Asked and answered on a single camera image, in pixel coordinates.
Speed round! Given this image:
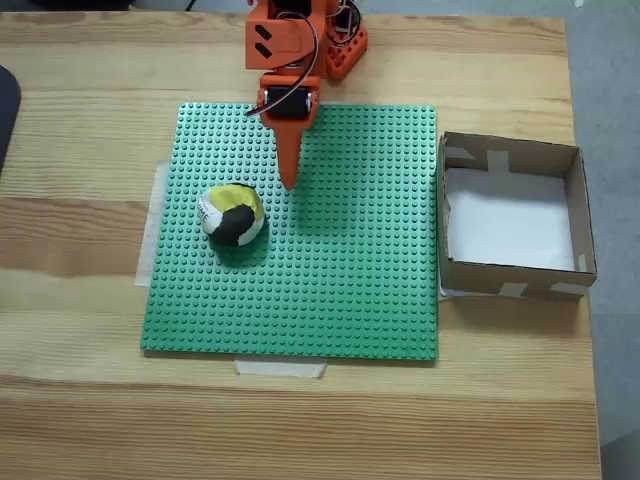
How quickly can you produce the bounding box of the black yellow white KNIME ball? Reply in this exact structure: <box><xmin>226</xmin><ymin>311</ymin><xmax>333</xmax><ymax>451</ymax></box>
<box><xmin>196</xmin><ymin>182</ymin><xmax>267</xmax><ymax>248</ymax></box>

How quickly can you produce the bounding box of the open cardboard box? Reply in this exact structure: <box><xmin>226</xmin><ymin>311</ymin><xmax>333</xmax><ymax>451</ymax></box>
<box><xmin>437</xmin><ymin>130</ymin><xmax>599</xmax><ymax>303</ymax></box>

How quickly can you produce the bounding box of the green studded baseplate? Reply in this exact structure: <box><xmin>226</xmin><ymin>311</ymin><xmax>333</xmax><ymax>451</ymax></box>
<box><xmin>139</xmin><ymin>102</ymin><xmax>440</xmax><ymax>362</ymax></box>

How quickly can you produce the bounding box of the masking tape strip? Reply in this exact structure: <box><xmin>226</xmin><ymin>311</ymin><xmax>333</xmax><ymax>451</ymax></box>
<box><xmin>233</xmin><ymin>357</ymin><xmax>329</xmax><ymax>379</ymax></box>
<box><xmin>134</xmin><ymin>159</ymin><xmax>171</xmax><ymax>289</ymax></box>

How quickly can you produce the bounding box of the white paper sheet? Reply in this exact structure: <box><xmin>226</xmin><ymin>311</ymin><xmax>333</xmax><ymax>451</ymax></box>
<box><xmin>442</xmin><ymin>167</ymin><xmax>576</xmax><ymax>271</ymax></box>

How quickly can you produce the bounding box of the black rounded object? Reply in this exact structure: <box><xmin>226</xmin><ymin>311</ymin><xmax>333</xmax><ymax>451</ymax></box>
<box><xmin>0</xmin><ymin>64</ymin><xmax>23</xmax><ymax>176</ymax></box>

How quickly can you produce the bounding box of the gripper servo cable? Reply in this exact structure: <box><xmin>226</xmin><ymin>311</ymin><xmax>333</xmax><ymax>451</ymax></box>
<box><xmin>244</xmin><ymin>9</ymin><xmax>321</xmax><ymax>119</ymax></box>

